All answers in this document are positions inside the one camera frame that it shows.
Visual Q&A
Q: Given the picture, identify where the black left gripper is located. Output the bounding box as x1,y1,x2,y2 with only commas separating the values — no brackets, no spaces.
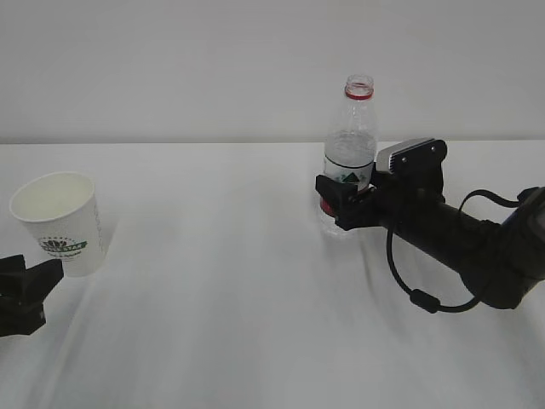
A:
0,255,63,337

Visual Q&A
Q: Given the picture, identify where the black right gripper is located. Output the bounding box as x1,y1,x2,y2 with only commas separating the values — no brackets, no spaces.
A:
315,173,399,231

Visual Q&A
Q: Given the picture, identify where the clear Nongfu Spring water bottle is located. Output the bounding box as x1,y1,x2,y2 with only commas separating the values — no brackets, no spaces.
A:
318,73,379,238

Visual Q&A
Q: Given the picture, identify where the white paper cup green logo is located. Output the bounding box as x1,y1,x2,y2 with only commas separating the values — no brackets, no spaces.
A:
9,171,106,277

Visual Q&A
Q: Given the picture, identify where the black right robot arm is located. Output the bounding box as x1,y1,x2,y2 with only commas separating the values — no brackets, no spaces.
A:
315,171,544,314

